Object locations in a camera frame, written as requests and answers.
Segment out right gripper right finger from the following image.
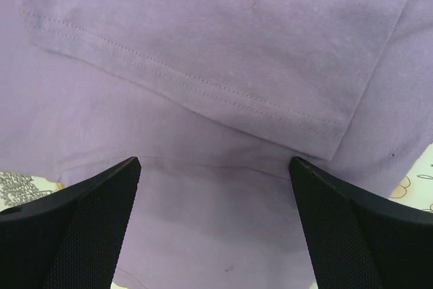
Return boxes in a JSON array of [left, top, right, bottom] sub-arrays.
[[289, 157, 432, 288]]

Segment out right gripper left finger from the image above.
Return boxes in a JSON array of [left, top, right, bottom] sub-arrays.
[[1, 157, 141, 288]]

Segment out purple t shirt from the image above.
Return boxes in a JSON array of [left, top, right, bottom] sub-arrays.
[[1, 0, 432, 288]]

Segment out floral table mat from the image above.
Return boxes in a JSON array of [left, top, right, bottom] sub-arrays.
[[0, 143, 433, 289]]

